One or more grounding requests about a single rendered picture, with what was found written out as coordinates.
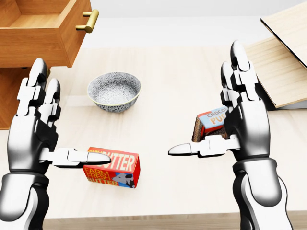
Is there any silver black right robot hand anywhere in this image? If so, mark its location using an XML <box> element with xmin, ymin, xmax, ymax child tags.
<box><xmin>167</xmin><ymin>40</ymin><xmax>270</xmax><ymax>162</ymax></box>

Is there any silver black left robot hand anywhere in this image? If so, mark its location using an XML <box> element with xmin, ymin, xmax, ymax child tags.
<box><xmin>7</xmin><ymin>57</ymin><xmax>112</xmax><ymax>175</ymax></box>

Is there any open wooden drawer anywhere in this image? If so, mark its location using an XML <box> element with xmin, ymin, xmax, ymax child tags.
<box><xmin>0</xmin><ymin>0</ymin><xmax>93</xmax><ymax>69</ymax></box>

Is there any chocolate pudding box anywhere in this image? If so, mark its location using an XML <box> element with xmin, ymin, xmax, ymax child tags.
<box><xmin>191</xmin><ymin>105</ymin><xmax>229</xmax><ymax>143</ymax></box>

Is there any pale wooden slat tray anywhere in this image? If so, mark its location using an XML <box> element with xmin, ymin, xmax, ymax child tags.
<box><xmin>244</xmin><ymin>1</ymin><xmax>307</xmax><ymax>111</ymax></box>

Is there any red butter box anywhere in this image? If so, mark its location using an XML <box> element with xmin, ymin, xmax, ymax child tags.
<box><xmin>82</xmin><ymin>146</ymin><xmax>141</xmax><ymax>189</ymax></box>

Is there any grey patterned bowl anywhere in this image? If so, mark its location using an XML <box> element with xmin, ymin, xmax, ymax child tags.
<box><xmin>86</xmin><ymin>71</ymin><xmax>142</xmax><ymax>114</ymax></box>

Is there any brass drawer handle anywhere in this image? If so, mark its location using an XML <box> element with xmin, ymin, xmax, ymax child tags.
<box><xmin>75</xmin><ymin>9</ymin><xmax>100</xmax><ymax>34</ymax></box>

